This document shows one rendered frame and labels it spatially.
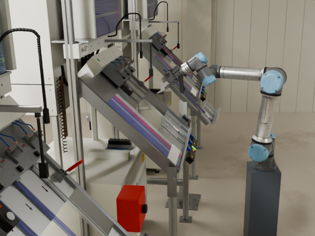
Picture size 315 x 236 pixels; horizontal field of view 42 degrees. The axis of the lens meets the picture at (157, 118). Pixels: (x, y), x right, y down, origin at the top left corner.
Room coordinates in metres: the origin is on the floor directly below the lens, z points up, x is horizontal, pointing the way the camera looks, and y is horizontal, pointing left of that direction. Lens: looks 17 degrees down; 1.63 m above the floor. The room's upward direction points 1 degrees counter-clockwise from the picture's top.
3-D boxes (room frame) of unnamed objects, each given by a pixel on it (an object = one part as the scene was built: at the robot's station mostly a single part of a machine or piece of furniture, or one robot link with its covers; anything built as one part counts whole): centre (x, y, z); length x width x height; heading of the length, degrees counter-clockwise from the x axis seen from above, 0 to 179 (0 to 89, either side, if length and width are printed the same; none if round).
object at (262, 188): (2.39, -0.66, 0.28); 0.18 x 0.18 x 0.55; 87
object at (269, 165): (2.39, -0.66, 0.60); 0.15 x 0.15 x 0.10
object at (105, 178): (2.43, 0.46, 0.31); 0.70 x 0.65 x 0.62; 171
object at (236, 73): (2.44, -0.54, 1.13); 0.49 x 0.11 x 0.12; 63
